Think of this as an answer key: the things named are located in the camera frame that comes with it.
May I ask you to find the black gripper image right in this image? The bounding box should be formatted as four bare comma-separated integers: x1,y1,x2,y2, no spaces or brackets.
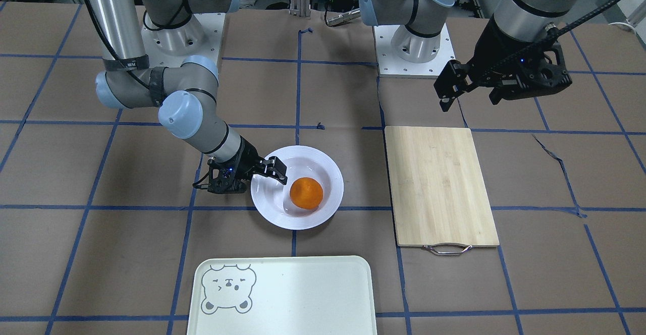
434,19,572,112

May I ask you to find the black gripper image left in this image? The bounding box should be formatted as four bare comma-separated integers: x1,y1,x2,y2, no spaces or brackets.
192,138,288,194

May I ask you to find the white round plate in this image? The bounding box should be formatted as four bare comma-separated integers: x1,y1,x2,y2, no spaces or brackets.
250,146,344,230

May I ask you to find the orange fruit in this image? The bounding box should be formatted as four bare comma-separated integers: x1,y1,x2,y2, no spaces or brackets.
289,177,325,209

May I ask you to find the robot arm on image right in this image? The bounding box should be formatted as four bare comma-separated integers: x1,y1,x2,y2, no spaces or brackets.
358,0,577,111

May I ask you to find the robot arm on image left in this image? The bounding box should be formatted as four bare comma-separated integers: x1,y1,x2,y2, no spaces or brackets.
83,0,288,194

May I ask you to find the white tray with bear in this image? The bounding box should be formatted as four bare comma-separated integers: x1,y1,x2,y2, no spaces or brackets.
187,255,378,334

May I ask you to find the bamboo cutting board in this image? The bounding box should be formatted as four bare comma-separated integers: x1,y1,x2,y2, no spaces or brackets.
385,126,499,254

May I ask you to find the metal connector in background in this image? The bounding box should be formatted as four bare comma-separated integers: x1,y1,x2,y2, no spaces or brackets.
324,9,361,27

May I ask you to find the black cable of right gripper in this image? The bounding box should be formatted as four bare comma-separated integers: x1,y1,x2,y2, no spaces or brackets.
194,154,212,187

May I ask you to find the metal base plate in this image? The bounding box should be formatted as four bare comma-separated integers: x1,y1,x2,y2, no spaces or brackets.
141,13,227,68
373,25,455,78

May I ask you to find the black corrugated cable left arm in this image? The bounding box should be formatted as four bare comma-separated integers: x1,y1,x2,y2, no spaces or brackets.
477,0,646,78

